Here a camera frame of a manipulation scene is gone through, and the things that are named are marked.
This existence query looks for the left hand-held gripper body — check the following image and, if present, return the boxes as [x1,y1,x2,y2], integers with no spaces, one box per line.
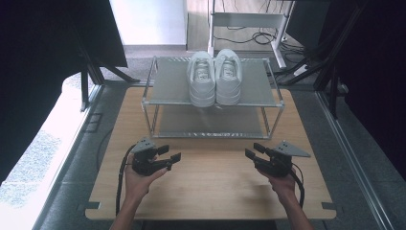
[129,137,171,177]

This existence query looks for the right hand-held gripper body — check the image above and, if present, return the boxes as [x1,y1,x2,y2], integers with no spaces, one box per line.
[254,140,311,178]

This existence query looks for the metal shoe rack grey shelves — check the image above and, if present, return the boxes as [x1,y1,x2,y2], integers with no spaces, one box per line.
[141,56,285,141]

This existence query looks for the white sneaker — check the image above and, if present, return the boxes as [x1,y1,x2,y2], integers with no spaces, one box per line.
[186,51,217,108]
[214,48,243,106]

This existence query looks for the person's left hand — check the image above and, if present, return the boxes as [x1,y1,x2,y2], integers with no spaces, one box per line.
[124,152,169,203]

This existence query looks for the person's right hand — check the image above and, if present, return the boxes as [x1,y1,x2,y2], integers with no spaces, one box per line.
[256,166,299,206]

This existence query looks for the dark floor socket cover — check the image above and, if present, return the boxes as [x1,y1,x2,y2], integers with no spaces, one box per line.
[83,112,103,134]

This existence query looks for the black metal stand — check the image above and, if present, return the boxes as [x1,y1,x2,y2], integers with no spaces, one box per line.
[275,0,368,120]
[78,47,142,113]

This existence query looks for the white power strip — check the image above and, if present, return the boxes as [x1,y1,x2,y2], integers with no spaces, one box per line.
[292,63,309,77]

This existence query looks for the black curtain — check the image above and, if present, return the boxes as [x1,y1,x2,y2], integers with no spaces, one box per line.
[0,0,128,186]
[319,0,406,181]

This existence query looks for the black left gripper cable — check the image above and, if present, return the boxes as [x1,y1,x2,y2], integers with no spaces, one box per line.
[114,144,137,217]

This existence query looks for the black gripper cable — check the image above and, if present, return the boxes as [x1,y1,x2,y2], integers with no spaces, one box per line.
[114,144,137,217]
[288,162,306,209]

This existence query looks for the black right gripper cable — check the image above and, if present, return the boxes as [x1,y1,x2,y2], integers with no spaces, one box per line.
[288,162,306,209]

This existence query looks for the thin black floor cable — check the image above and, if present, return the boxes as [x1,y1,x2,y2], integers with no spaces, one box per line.
[95,127,115,173]

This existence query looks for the aluminium floor rail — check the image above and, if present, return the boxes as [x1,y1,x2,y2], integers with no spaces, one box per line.
[315,90,398,230]

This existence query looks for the black floor cables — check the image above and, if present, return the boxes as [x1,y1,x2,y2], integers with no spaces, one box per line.
[214,27,307,65]

